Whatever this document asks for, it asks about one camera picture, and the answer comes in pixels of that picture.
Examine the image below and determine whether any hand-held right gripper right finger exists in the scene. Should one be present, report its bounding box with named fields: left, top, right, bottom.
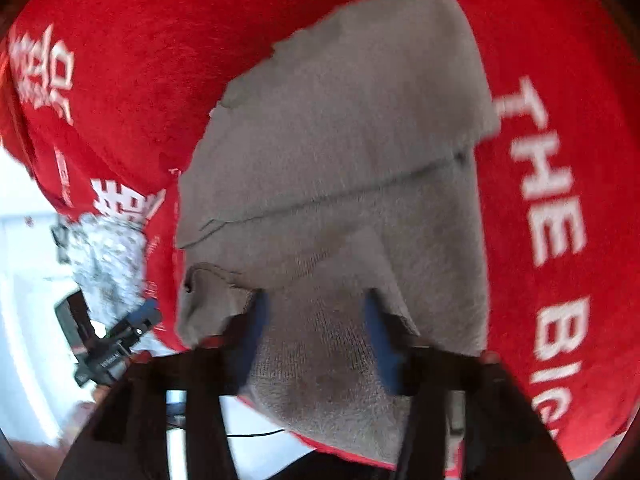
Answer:
left=362, top=292, right=576, bottom=480

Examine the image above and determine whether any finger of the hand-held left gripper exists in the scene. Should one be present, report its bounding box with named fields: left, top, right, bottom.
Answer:
left=106, top=300, right=163, bottom=350

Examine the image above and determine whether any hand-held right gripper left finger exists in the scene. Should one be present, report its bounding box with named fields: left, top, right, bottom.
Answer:
left=55, top=290, right=273, bottom=480

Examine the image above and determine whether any grey knit sweater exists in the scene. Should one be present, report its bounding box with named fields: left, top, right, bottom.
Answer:
left=175, top=0, right=501, bottom=472

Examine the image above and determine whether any white patterned cloth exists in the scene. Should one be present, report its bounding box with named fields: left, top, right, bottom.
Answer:
left=52, top=212, right=149, bottom=322

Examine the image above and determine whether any red blanket with white print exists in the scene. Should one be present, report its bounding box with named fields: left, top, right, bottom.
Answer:
left=0, top=0, right=640, bottom=480

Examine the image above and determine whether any black cable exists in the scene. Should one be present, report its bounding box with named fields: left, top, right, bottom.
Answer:
left=167, top=412, right=288, bottom=438

